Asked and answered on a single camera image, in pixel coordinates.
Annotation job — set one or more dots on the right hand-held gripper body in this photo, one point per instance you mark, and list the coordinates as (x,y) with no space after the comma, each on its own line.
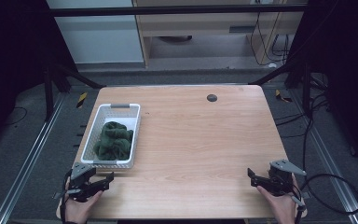
(281,177)

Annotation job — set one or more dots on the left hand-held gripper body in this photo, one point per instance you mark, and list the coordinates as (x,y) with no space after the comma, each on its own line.
(81,178)

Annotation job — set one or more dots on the person's right hand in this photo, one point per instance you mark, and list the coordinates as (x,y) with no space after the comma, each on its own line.
(280,207)

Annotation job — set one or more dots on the person's left hand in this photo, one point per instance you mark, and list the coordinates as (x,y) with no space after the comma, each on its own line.
(80,209)

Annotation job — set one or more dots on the dark green cloth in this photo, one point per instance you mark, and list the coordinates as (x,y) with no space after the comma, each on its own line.
(114,141)

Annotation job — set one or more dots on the white plastic basket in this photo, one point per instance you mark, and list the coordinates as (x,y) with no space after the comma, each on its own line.
(112,137)

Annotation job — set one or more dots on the yellow black striped tape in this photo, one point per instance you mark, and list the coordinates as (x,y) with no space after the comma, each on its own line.
(281,96)
(81,100)

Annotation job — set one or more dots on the grey round table grommet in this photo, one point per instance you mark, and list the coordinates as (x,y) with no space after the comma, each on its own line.
(212,98)

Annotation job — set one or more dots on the black metal stand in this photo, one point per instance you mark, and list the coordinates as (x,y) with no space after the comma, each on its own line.
(51,90)
(304,84)

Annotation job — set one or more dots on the black curtain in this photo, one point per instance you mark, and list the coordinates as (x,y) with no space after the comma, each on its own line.
(12,62)
(348,77)

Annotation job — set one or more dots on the white cabinet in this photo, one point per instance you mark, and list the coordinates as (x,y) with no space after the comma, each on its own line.
(99,37)

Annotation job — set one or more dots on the aluminium floor rail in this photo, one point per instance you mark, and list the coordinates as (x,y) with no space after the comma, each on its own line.
(332,168)
(28,158)

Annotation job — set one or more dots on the black horizontal frame bar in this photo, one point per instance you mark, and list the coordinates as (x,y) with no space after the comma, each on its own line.
(174,10)

